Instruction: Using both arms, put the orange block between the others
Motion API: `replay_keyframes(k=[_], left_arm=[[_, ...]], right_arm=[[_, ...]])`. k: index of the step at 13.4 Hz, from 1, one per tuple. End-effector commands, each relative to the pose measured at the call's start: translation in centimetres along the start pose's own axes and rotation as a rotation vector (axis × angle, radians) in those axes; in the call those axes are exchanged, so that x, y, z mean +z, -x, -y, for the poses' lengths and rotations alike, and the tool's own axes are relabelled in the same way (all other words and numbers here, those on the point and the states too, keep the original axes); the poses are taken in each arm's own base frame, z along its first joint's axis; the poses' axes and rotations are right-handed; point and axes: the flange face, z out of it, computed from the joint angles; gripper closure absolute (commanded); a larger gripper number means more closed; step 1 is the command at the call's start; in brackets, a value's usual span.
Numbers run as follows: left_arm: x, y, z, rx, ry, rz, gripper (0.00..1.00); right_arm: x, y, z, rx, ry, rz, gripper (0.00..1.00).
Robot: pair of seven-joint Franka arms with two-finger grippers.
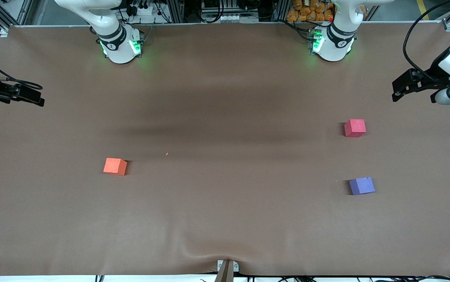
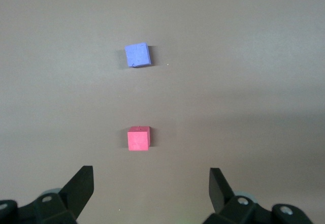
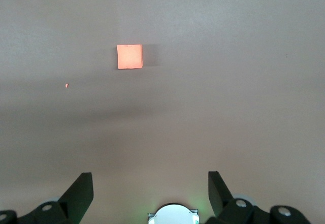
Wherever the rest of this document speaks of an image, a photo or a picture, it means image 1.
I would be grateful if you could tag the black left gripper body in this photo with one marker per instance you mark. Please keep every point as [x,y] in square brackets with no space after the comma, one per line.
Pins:
[437,75]

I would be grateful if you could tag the orange foam block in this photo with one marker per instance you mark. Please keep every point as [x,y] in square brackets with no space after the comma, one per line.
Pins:
[114,166]

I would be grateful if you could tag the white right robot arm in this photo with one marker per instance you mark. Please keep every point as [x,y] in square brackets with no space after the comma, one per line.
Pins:
[117,43]

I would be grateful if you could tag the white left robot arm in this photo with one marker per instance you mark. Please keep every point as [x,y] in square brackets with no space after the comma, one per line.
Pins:
[336,43]

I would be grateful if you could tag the red foam block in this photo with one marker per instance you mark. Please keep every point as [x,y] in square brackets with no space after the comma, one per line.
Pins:
[355,128]

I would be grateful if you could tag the yellow floor tape strip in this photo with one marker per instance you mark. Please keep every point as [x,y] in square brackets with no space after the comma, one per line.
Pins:
[423,8]

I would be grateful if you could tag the purple foam block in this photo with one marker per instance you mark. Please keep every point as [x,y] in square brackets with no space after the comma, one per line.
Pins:
[362,185]

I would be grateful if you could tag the pile of orange bags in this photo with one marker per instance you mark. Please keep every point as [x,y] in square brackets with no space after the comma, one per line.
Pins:
[309,11]

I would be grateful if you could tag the white terminal block row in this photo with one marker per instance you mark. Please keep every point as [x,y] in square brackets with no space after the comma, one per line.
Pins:
[231,18]

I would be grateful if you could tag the brown table cover mat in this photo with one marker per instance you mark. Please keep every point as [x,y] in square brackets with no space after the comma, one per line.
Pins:
[225,188]

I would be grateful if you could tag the metal table edge clamp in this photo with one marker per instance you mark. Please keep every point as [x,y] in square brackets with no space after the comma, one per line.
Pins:
[227,268]

